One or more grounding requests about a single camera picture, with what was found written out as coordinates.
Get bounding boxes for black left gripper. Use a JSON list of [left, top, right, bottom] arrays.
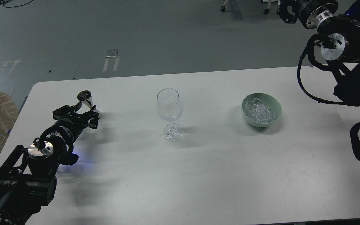
[[52, 104, 102, 141]]

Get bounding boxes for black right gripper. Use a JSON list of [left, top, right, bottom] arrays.
[[276, 0, 338, 29]]

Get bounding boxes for steel double jigger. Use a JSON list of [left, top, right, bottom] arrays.
[[77, 91, 102, 119]]

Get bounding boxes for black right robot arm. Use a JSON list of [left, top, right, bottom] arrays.
[[276, 0, 360, 107]]

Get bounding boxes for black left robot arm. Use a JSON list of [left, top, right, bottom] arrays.
[[0, 102, 101, 225]]

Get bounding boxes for clear wine glass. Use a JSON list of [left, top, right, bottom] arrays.
[[156, 88, 184, 141]]

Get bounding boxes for pile of ice cubes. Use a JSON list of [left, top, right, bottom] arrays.
[[243, 98, 277, 124]]

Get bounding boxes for chair caster wheel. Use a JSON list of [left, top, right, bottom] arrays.
[[220, 0, 230, 12]]

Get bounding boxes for green bowl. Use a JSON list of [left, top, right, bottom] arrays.
[[241, 93, 282, 127]]

